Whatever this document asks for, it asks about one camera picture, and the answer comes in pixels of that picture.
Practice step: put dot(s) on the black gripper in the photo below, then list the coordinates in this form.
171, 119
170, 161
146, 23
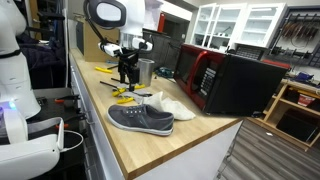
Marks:
128, 61

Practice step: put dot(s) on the grey metal tin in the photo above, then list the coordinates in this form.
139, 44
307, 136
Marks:
146, 71

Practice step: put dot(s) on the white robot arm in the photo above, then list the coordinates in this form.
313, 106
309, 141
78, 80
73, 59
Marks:
133, 13

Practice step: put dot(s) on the blue strip tool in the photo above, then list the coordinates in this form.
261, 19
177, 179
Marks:
111, 62

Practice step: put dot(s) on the grey canvas shoe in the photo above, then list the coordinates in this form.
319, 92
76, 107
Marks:
143, 118

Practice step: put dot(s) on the dark grey panel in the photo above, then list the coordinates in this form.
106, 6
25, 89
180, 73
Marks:
165, 50

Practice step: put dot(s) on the big cardboard box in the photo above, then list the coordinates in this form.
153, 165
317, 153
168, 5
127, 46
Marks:
91, 46

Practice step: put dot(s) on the white cloth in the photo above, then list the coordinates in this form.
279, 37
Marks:
173, 106

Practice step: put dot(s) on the red upright panel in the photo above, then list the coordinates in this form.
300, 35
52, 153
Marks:
161, 22

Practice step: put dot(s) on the white workbench drawer cabinet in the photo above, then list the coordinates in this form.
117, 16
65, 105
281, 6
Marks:
196, 163

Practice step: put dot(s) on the red and black microwave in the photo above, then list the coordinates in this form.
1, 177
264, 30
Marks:
243, 86

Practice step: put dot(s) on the black parts bin rack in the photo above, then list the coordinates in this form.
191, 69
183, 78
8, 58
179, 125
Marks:
250, 52

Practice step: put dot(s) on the white robot body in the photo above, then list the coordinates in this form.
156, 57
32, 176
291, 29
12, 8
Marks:
30, 156

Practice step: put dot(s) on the white glass-door cabinet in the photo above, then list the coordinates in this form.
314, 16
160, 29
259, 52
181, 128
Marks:
256, 25

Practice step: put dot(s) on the wooden shelf unit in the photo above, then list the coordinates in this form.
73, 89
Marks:
276, 103

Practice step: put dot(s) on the black storage box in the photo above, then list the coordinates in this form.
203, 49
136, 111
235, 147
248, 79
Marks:
296, 125

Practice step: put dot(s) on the red box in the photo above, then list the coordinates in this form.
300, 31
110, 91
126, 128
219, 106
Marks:
306, 100

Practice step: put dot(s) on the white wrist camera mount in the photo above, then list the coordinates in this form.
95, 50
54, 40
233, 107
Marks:
110, 49

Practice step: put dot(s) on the black pegboard tool wall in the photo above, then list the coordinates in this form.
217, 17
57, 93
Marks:
300, 33

